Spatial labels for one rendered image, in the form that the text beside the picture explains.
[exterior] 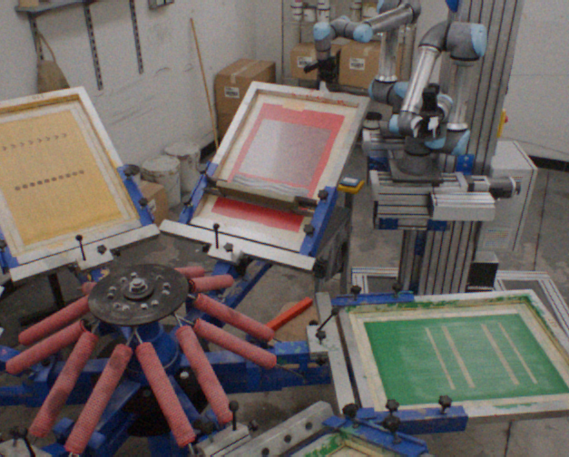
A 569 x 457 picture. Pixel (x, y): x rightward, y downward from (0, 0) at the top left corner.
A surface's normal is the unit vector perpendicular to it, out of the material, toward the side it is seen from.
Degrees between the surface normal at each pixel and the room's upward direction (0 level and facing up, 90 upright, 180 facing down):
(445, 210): 90
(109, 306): 0
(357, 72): 90
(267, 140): 32
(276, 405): 0
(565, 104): 90
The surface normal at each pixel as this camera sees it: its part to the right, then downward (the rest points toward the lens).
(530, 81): -0.42, 0.47
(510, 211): -0.04, 0.52
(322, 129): -0.22, -0.47
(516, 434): 0.00, -0.85
